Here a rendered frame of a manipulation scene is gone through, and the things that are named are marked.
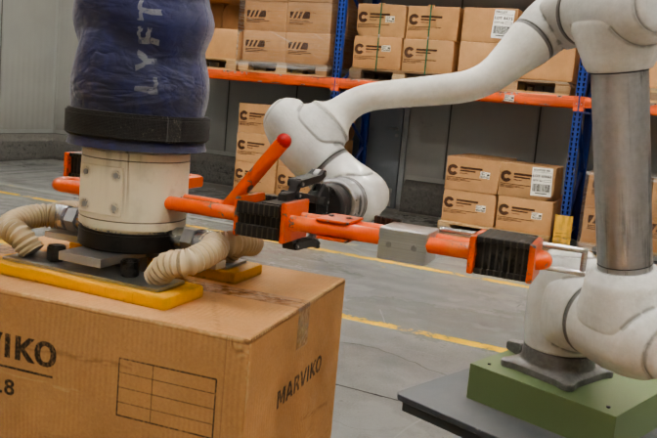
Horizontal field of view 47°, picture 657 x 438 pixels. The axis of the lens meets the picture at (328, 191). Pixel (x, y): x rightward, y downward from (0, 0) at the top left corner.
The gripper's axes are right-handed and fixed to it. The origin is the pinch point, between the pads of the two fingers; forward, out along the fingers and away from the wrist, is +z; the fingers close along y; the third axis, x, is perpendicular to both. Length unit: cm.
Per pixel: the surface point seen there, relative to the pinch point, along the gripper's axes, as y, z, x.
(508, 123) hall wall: -1, -847, 108
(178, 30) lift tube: -26.3, 4.8, 16.5
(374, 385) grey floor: 121, -244, 59
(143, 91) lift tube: -17.1, 8.5, 19.5
